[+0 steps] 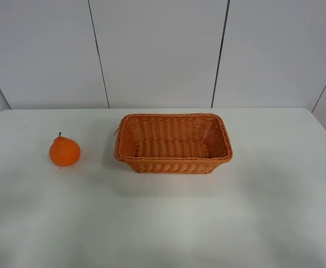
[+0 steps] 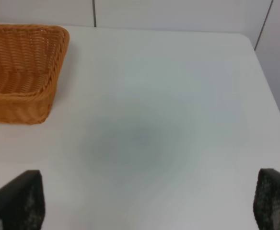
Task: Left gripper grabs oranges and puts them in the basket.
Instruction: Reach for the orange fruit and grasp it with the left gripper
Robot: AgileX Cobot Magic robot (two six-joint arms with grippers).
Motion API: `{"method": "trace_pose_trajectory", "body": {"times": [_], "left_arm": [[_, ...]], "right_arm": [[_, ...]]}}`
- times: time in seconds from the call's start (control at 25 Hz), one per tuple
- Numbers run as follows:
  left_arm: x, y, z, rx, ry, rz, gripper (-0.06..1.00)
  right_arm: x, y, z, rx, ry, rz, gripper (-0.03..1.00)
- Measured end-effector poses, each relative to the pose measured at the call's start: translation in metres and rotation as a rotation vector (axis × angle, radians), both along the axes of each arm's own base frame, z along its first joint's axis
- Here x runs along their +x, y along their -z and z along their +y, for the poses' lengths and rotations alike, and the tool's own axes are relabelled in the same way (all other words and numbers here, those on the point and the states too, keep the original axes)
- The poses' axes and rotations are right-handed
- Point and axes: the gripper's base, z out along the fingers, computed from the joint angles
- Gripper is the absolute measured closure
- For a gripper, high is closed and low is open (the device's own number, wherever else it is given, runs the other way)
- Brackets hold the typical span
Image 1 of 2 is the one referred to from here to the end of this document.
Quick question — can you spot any orange with stem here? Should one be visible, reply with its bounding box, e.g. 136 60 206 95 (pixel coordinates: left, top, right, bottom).
49 132 82 167

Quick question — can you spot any orange wicker basket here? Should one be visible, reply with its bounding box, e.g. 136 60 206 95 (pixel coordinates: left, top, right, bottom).
114 113 233 174

